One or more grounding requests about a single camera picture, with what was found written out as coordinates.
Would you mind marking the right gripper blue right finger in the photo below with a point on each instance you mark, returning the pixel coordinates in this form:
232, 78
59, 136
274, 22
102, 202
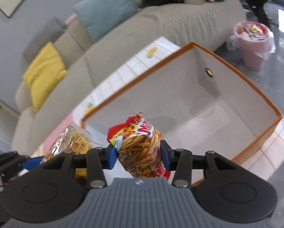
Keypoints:
182, 162

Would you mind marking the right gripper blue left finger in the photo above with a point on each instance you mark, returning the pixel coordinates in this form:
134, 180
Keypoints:
95, 161

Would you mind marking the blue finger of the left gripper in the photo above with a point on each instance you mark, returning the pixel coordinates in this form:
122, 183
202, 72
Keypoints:
31, 163

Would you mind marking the clear bag of yellow pastries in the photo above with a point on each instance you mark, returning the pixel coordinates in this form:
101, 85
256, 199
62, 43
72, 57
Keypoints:
72, 138

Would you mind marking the red french fries snack bag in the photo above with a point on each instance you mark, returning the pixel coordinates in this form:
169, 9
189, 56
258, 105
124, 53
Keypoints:
138, 145

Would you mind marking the orange rimmed white box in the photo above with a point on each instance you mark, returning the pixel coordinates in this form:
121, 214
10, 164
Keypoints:
192, 113

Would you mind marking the lemon print pink tablecloth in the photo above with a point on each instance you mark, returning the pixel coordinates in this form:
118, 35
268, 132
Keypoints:
142, 61

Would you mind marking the yellow cushion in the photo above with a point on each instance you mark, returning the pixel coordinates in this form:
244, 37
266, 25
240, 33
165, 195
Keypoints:
45, 71

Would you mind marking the grey cushion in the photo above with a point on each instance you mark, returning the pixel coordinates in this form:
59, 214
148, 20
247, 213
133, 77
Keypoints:
50, 32

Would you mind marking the beige fabric sofa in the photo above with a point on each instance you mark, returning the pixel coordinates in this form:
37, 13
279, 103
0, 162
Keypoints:
89, 62

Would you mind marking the pink trash bin with bag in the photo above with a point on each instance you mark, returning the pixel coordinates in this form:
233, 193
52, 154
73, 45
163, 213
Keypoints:
255, 42

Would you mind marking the light blue cushion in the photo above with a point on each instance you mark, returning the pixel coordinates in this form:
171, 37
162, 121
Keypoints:
99, 17

